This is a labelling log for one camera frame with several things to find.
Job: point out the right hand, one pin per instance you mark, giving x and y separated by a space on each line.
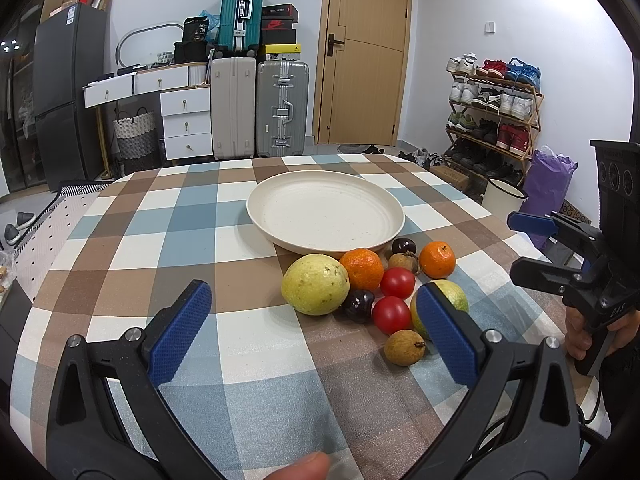
578 341

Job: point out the dark cherry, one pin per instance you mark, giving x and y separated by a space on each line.
403 245
358 305

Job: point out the wooden door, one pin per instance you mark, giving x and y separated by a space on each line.
361 71

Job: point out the small orange tangerine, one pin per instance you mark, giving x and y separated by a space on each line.
437 260

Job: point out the stacked shoe boxes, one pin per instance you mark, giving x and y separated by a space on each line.
278 34

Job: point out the purple bag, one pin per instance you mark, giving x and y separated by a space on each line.
547 181

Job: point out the woven laundry basket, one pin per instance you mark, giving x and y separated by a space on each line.
137 140

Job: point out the white bucket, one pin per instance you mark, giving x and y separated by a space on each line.
501 198

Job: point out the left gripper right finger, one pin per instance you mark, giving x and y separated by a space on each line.
518 419

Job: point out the beige suitcase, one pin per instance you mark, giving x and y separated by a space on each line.
232 92

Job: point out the left hand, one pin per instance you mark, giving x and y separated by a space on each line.
315 466

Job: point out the large orange tangerine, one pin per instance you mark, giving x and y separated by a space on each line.
364 268

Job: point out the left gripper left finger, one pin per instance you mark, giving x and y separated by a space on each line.
107 419

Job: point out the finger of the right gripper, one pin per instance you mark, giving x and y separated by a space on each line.
546 277
570 232

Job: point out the red tomato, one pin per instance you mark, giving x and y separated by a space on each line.
391 314
398 282

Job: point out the cardboard box on floor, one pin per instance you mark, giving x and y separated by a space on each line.
453 177

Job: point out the grey slippers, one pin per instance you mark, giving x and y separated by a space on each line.
15 231

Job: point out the brown longan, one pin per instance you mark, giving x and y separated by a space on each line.
404 260

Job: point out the teal suitcase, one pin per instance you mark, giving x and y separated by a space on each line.
239 28

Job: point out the dark cherry front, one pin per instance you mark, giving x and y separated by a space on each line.
358 305

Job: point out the wooden shoe rack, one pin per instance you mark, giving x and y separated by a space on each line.
494 117

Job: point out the silver suitcase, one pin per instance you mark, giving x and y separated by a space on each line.
281 108

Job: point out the cream round plate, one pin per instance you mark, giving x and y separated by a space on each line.
324 212

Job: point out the brown small pear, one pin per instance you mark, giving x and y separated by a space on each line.
404 348

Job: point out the white drawer desk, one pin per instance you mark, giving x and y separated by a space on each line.
183 96

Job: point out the black refrigerator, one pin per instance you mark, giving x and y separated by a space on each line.
68 55

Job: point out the checkered tablecloth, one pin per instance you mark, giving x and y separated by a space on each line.
262 386

